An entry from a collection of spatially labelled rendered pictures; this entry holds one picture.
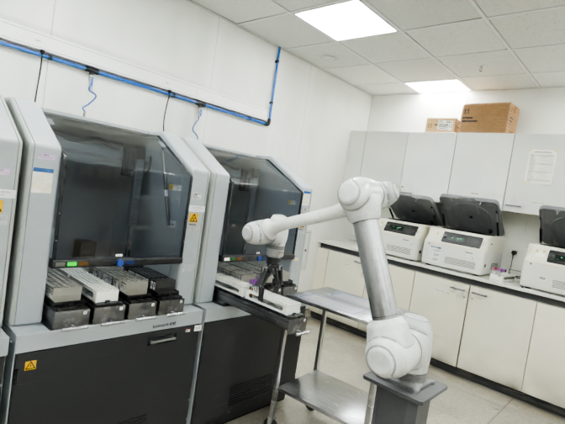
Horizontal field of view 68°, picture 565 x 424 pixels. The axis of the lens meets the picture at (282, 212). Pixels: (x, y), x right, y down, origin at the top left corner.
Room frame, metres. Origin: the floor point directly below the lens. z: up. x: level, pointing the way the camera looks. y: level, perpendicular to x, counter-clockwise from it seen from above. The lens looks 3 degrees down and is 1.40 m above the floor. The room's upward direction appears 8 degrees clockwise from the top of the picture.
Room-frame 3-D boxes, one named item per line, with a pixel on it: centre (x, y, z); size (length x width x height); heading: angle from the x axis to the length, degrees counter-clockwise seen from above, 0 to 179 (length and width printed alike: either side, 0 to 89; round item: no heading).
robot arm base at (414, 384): (1.72, -0.61, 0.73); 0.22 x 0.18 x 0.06; 138
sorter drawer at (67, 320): (1.86, 1.00, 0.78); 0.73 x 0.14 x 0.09; 48
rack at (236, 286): (2.31, 0.22, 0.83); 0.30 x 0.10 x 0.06; 48
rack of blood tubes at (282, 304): (2.10, -0.01, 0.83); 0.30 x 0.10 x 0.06; 48
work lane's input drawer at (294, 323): (2.19, 0.09, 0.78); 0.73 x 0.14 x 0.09; 48
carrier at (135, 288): (1.93, 0.62, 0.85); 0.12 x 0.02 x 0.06; 139
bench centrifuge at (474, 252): (4.03, -1.76, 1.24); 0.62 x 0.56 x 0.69; 138
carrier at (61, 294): (1.70, 0.83, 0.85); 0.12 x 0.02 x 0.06; 138
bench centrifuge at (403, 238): (4.42, -1.33, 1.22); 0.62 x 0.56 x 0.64; 136
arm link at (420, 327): (1.69, -0.60, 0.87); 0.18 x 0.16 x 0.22; 143
